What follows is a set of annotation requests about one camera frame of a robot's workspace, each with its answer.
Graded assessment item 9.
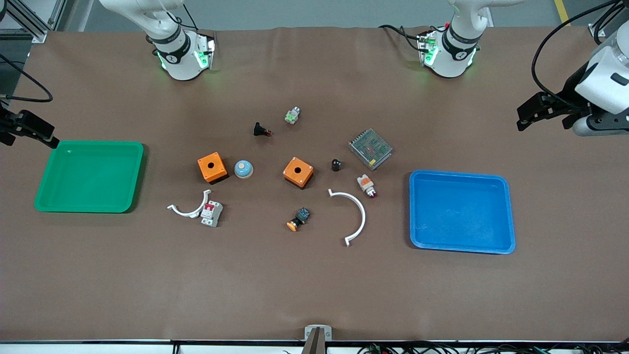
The orange push button switch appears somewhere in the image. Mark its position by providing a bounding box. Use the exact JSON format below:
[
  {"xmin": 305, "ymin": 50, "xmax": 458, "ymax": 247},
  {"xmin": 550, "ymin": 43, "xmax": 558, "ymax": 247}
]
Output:
[{"xmin": 286, "ymin": 207, "xmax": 311, "ymax": 233}]

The green plastic tray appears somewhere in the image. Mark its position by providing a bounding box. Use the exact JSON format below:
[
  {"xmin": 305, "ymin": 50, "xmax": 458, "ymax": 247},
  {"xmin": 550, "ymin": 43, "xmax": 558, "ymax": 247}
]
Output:
[{"xmin": 33, "ymin": 141, "xmax": 144, "ymax": 214}]

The orange box with corner screws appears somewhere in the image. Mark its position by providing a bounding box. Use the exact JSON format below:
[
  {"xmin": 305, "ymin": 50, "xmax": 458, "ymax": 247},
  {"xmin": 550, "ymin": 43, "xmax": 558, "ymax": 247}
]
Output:
[{"xmin": 283, "ymin": 157, "xmax": 315, "ymax": 189}]

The metal mesh power supply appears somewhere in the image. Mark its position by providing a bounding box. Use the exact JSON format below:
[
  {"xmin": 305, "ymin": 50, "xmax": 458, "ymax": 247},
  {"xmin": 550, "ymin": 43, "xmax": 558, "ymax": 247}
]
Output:
[{"xmin": 348, "ymin": 128, "xmax": 393, "ymax": 171}]

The orange box with black base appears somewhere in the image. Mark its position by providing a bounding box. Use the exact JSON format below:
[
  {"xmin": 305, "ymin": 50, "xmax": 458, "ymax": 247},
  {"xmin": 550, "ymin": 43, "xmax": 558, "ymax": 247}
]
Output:
[{"xmin": 197, "ymin": 152, "xmax": 229, "ymax": 185}]

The aluminium frame profile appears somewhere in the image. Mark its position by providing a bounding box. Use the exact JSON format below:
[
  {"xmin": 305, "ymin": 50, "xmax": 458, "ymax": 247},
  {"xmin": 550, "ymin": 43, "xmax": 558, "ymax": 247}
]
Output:
[{"xmin": 0, "ymin": 0, "xmax": 67, "ymax": 44}]

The red indicator lamp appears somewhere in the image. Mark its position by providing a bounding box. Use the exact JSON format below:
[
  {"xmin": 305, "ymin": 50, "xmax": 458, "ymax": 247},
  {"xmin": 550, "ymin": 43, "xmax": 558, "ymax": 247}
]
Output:
[{"xmin": 357, "ymin": 174, "xmax": 378, "ymax": 199}]

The short black arm cable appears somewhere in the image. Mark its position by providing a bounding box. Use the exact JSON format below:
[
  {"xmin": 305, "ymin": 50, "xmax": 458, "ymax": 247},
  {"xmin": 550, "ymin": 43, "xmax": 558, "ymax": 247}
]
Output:
[{"xmin": 593, "ymin": 9, "xmax": 629, "ymax": 46}]

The brown table mat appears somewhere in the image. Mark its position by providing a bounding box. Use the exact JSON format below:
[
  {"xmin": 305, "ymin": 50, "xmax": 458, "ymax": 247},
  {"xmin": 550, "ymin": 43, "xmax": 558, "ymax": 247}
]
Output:
[{"xmin": 0, "ymin": 26, "xmax": 629, "ymax": 343}]

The black cable bundle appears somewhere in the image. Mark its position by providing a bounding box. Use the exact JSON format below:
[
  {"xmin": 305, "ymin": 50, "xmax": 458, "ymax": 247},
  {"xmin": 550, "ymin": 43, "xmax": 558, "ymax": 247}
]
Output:
[{"xmin": 356, "ymin": 341, "xmax": 629, "ymax": 354}]

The small white curved bracket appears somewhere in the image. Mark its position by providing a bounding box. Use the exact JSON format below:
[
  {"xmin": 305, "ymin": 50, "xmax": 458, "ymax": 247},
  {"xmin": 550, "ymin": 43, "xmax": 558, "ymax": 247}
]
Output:
[{"xmin": 167, "ymin": 189, "xmax": 212, "ymax": 218}]

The black cable loop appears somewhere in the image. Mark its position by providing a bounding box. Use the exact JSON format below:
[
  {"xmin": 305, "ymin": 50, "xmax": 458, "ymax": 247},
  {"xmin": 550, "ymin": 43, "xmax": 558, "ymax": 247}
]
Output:
[{"xmin": 0, "ymin": 53, "xmax": 54, "ymax": 103}]

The white red circuit breaker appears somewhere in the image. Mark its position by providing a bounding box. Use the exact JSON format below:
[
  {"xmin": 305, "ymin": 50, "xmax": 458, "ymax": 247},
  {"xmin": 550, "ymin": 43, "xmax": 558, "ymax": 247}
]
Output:
[{"xmin": 200, "ymin": 201, "xmax": 224, "ymax": 228}]

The blue plastic tray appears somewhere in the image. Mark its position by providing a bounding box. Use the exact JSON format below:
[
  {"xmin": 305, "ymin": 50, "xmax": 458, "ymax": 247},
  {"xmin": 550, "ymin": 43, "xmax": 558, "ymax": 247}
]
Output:
[{"xmin": 409, "ymin": 170, "xmax": 516, "ymax": 255}]

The long black arm cable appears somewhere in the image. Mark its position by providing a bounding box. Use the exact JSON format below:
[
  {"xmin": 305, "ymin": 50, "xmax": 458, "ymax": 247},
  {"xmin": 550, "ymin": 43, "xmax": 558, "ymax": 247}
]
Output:
[{"xmin": 532, "ymin": 0, "xmax": 629, "ymax": 110}]

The grey metal table bracket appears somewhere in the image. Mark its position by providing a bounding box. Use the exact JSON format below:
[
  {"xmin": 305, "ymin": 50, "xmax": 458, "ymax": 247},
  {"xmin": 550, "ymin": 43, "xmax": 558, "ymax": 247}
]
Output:
[{"xmin": 301, "ymin": 325, "xmax": 333, "ymax": 354}]

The black base cable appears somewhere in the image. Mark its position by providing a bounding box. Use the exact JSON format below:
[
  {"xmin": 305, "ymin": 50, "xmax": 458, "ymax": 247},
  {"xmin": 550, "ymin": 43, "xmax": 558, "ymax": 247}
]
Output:
[{"xmin": 377, "ymin": 24, "xmax": 450, "ymax": 52}]

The large white curved bracket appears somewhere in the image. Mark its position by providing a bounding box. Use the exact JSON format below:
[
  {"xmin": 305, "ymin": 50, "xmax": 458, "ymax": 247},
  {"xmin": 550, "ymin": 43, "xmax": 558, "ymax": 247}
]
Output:
[{"xmin": 328, "ymin": 188, "xmax": 367, "ymax": 247}]

